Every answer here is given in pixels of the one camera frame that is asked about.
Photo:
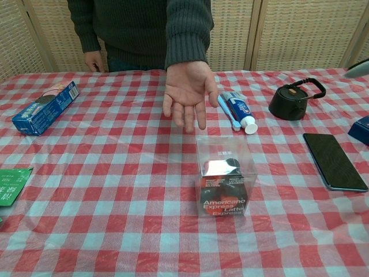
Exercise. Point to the clear coffee capsule box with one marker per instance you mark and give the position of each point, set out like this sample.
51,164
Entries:
222,202

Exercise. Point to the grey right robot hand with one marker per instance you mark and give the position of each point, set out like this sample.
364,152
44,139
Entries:
359,69

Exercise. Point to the person's left forearm dark sleeve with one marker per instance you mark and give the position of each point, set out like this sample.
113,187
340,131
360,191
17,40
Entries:
187,34

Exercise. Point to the woven wooden folding screen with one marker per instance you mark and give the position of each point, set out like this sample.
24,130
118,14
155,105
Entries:
299,34

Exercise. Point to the black smartphone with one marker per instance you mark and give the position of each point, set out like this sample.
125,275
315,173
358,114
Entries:
334,161

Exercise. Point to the person's right forearm dark sleeve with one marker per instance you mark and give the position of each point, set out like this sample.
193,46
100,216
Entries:
85,26

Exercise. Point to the red white checkered tablecloth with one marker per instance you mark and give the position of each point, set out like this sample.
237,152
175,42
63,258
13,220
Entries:
115,202

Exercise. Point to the blue white toothpaste tube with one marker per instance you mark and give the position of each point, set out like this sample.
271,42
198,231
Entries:
240,111

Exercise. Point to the dark blue box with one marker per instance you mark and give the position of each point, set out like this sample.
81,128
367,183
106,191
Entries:
360,131

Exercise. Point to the person's right hand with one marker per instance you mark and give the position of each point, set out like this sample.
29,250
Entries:
93,60

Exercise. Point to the black iron teapot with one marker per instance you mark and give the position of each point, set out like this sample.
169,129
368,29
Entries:
288,104

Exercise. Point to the person's left hand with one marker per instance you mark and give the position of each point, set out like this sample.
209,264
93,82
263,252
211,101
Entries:
187,86

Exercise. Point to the light blue toothbrush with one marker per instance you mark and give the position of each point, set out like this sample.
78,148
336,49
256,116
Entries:
229,112

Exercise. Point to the blue cookie box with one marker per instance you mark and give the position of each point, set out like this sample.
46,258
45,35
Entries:
43,109

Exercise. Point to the person's torso dark sweater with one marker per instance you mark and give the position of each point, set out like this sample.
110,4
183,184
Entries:
132,31

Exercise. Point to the green printed packet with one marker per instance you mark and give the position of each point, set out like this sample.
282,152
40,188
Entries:
13,186

